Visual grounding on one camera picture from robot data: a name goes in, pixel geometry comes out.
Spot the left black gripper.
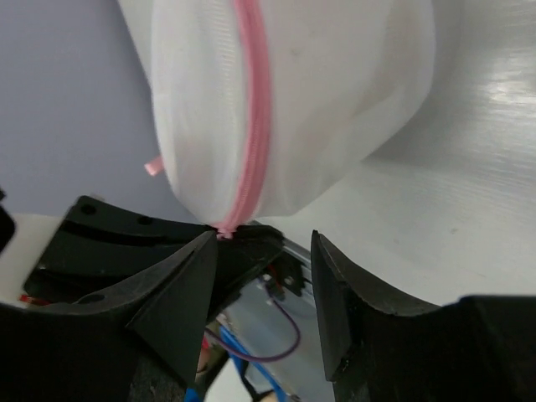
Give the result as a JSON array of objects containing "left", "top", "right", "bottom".
[{"left": 1, "top": 196, "right": 292, "bottom": 310}]

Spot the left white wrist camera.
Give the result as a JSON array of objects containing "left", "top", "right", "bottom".
[{"left": 0, "top": 214, "right": 62, "bottom": 308}]

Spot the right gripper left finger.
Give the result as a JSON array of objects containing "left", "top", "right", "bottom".
[{"left": 45, "top": 232, "right": 218, "bottom": 384}]

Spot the white mesh laundry bag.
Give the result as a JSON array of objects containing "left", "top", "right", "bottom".
[{"left": 120, "top": 0, "right": 436, "bottom": 238}]

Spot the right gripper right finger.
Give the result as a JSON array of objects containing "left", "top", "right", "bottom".
[{"left": 311, "top": 231, "right": 461, "bottom": 383}]

